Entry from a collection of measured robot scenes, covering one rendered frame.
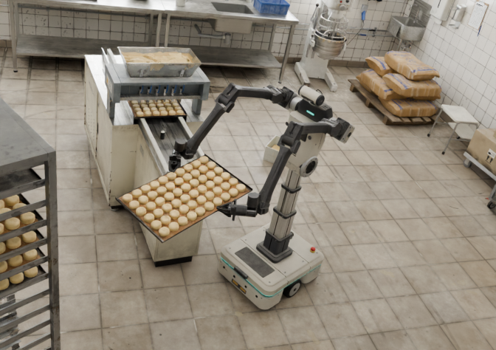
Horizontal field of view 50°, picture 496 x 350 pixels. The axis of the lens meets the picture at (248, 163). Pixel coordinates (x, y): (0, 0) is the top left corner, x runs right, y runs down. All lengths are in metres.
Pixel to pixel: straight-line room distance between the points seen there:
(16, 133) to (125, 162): 2.28
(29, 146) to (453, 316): 3.45
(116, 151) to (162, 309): 1.22
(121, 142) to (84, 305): 1.20
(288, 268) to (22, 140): 2.39
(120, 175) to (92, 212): 0.44
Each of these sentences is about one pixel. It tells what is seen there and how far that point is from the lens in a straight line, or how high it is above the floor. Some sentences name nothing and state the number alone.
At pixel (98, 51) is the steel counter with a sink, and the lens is 6.82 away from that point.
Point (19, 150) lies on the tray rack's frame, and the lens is 1.88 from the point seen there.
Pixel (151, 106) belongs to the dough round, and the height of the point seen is 0.92.
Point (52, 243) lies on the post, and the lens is 2.10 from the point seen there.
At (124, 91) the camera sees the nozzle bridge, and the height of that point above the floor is 1.07.
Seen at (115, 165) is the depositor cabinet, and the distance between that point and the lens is 4.18.
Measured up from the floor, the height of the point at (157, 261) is 0.05.
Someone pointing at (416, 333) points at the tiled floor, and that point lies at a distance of 4.18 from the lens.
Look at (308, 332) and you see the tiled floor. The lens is 3.85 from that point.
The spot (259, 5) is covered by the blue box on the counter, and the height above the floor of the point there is 0.96.
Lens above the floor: 2.83
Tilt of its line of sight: 32 degrees down
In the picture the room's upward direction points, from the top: 12 degrees clockwise
